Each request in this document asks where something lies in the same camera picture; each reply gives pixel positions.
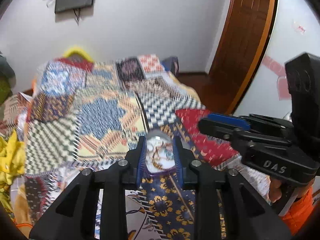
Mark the gold pendant necklace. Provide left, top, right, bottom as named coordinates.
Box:
left=147, top=140, right=175, bottom=160

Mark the black monitor cable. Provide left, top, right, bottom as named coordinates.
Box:
left=72, top=8, right=82, bottom=25

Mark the yellow blanket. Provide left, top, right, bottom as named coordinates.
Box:
left=0, top=129, right=33, bottom=232

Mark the green patterned cloth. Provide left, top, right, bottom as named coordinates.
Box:
left=0, top=78, right=16, bottom=105

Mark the patchwork printed blanket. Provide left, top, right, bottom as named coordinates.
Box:
left=14, top=54, right=277, bottom=240

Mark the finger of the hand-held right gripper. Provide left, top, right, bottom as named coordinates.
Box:
left=207, top=113, right=295, bottom=137
left=198, top=117, right=293, bottom=148

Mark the purple heart-shaped tin box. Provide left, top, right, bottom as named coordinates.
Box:
left=144, top=129, right=181, bottom=178

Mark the brown wooden door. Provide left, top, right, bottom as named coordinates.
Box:
left=200, top=0, right=272, bottom=113

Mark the person's right hand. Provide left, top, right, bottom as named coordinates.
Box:
left=268, top=177, right=283, bottom=203

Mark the dark blue bag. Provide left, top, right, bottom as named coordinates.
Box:
left=161, top=56, right=181, bottom=77

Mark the brown beaded bracelet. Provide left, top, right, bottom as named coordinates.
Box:
left=149, top=142, right=173, bottom=169

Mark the yellow curved object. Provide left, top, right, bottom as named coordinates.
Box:
left=62, top=45, right=94, bottom=63

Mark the pile of clothes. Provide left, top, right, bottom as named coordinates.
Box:
left=0, top=52, right=17, bottom=81

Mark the striped orange blanket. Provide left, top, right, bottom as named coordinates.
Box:
left=0, top=92, right=34, bottom=136

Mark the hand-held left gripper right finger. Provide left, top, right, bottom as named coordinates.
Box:
left=174, top=135, right=293, bottom=240

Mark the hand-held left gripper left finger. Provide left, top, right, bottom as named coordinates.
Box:
left=29, top=136, right=147, bottom=240

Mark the white paper label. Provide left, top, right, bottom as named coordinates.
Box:
left=292, top=21, right=307, bottom=35

